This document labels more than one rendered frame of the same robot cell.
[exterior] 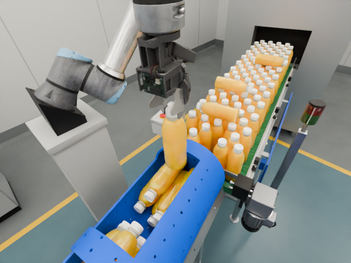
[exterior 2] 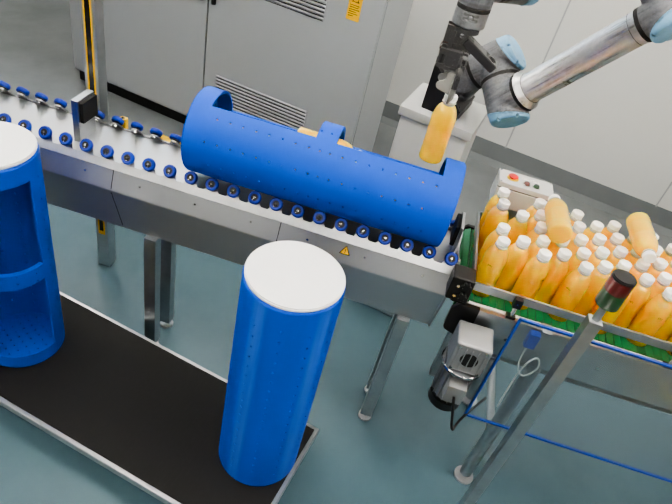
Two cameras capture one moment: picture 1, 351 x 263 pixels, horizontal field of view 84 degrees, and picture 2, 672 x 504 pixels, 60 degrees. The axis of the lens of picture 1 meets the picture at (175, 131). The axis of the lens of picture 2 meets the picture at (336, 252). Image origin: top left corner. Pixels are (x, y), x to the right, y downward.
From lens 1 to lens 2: 1.48 m
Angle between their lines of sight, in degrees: 45
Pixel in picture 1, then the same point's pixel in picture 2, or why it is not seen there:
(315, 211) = not seen: outside the picture
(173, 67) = (453, 51)
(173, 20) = (462, 19)
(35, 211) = not seen: hidden behind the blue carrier
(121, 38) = (555, 61)
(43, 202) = not seen: hidden behind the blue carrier
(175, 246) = (355, 173)
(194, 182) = (415, 174)
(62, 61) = (492, 45)
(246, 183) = (463, 275)
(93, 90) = (487, 92)
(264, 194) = (474, 335)
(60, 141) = (416, 110)
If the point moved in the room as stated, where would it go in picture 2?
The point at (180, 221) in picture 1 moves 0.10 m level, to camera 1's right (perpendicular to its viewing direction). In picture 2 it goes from (375, 171) to (388, 190)
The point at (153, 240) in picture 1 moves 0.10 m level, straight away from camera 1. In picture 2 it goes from (352, 152) to (375, 146)
